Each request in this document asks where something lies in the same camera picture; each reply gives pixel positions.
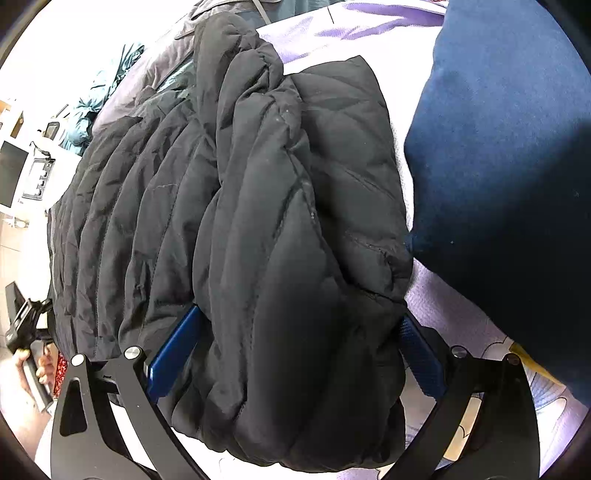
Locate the red patterned cloth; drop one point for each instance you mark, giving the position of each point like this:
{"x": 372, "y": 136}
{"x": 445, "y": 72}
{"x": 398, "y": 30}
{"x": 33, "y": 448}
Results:
{"x": 61, "y": 376}

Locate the person's left forearm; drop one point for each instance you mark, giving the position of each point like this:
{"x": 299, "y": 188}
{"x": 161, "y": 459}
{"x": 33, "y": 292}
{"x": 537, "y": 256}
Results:
{"x": 21, "y": 424}

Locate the light blue puffer jacket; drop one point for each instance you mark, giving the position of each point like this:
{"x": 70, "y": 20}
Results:
{"x": 92, "y": 110}

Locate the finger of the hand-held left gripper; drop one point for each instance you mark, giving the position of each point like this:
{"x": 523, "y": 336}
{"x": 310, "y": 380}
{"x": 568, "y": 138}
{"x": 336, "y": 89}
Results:
{"x": 42, "y": 314}

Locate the navy blue garment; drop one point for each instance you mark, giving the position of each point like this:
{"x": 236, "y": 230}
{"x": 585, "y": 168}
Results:
{"x": 498, "y": 161}

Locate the black quilted jacket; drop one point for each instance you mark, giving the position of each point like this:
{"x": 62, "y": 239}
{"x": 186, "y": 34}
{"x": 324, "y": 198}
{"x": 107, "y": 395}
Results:
{"x": 277, "y": 230}

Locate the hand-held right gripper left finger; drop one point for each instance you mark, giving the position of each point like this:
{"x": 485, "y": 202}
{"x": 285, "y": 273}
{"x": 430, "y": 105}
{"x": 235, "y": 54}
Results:
{"x": 173, "y": 355}

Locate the purple floral blanket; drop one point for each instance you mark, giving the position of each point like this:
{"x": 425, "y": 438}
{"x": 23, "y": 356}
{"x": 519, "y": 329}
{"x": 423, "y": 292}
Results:
{"x": 461, "y": 314}

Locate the person's left hand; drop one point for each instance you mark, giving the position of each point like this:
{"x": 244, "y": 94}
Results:
{"x": 45, "y": 369}

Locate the small white appliance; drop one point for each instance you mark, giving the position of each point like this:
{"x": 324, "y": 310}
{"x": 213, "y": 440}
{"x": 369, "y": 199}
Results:
{"x": 51, "y": 129}

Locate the black puffer coat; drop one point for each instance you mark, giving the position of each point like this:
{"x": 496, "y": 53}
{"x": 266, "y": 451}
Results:
{"x": 152, "y": 69}

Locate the white framed monitor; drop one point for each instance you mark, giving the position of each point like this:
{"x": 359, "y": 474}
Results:
{"x": 13, "y": 173}

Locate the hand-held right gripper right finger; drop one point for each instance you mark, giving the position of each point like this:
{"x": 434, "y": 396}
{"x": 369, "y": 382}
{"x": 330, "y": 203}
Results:
{"x": 422, "y": 360}

